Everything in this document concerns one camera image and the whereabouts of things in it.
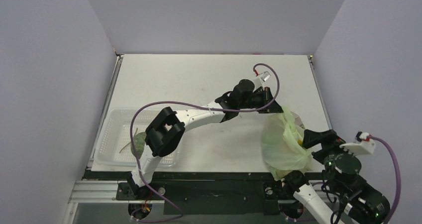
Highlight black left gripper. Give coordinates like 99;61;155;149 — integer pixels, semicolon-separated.
238;87;283;114

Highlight pale green plastic bag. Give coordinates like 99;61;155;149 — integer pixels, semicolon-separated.
260;106;313;181

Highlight green fake melon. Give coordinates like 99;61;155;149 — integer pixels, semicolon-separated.
118;128;146;156

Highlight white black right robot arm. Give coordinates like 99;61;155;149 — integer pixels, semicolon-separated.
280;129;391;224

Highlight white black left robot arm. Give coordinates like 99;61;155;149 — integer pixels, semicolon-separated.
127;87;283;199

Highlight white perforated plastic basket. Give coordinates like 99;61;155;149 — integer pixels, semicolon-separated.
94;108;180;169

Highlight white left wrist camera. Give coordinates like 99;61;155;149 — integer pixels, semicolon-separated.
253;71;271;87

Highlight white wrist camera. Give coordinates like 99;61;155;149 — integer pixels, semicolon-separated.
253;71;271;87
339;131;376;156

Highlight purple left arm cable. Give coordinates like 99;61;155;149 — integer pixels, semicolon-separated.
129;63;281;224

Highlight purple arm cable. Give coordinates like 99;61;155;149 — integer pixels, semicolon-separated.
129;63;281;224
367;135;402;224

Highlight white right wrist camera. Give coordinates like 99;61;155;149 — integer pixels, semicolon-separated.
339;131;376;156

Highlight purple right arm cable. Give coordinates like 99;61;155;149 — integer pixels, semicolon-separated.
367;135;402;224

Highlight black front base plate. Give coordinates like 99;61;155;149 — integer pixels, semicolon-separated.
82;169;327;216

